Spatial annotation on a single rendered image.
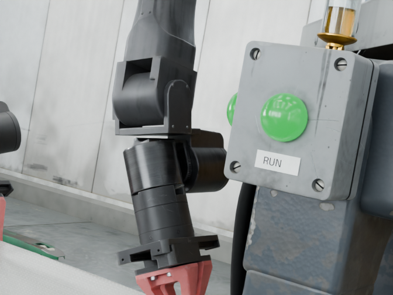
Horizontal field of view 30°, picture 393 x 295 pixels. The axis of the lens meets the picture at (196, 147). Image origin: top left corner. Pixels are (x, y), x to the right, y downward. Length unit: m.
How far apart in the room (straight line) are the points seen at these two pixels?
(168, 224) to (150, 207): 0.03
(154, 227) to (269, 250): 0.25
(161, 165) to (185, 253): 0.09
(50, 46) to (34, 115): 0.75
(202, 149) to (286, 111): 0.38
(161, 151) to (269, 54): 0.31
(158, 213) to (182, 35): 0.19
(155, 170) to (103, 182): 6.56
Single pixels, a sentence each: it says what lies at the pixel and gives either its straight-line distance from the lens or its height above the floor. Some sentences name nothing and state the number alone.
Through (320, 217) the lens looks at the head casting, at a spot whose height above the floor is 1.22.
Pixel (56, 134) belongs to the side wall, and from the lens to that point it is 7.75.
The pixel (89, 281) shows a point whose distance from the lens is 0.83.
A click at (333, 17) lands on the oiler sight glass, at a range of 0.53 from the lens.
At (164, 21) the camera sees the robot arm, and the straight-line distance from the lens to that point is 0.77.
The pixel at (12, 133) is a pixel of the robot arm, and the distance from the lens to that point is 1.02.
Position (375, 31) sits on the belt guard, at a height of 1.38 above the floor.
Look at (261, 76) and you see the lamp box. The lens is 0.47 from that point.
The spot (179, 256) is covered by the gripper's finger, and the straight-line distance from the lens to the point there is 0.72.
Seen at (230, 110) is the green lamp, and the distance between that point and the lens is 0.48.
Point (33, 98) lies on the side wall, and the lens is 8.03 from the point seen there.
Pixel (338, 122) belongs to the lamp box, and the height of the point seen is 1.29.
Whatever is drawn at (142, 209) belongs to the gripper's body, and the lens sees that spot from 0.75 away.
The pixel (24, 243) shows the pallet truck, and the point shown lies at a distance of 5.63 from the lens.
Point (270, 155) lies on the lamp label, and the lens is 0.46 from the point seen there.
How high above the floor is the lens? 1.28
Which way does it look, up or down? 3 degrees down
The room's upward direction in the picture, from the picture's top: 10 degrees clockwise
